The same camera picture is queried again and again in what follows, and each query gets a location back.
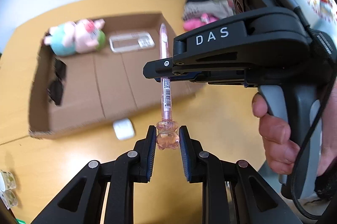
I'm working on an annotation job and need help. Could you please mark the clear white phone case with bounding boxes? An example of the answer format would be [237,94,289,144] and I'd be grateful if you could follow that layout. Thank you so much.
[109,32,155,53]

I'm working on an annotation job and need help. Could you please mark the pink bear-top pen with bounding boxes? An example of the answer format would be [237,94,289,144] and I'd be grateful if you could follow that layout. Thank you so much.
[156,23,179,150]

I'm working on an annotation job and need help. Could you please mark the white earbuds case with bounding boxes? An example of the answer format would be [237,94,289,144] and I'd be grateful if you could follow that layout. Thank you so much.
[112,119,135,141]

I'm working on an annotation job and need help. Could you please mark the pig plush teal shirt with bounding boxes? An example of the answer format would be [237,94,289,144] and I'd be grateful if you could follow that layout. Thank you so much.
[43,19,106,57]

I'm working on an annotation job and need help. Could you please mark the black sunglasses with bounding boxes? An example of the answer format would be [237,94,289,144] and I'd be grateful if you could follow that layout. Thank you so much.
[47,59,67,107]

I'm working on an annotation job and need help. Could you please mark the person right hand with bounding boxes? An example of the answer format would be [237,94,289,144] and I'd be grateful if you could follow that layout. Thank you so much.
[251,93,337,177]

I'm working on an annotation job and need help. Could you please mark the pink plush toy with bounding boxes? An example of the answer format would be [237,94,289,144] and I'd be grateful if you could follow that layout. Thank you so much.
[183,13,219,31]

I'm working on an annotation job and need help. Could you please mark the grey printed cloth bag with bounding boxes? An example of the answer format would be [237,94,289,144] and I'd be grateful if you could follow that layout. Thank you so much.
[182,0,233,20]

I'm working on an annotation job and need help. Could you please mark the clear acrylic block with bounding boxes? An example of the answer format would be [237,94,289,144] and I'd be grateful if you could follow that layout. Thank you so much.
[0,190,18,209]
[0,170,17,192]

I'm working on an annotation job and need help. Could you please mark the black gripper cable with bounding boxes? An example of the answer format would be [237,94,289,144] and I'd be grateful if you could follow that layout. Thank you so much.
[289,76,337,222]

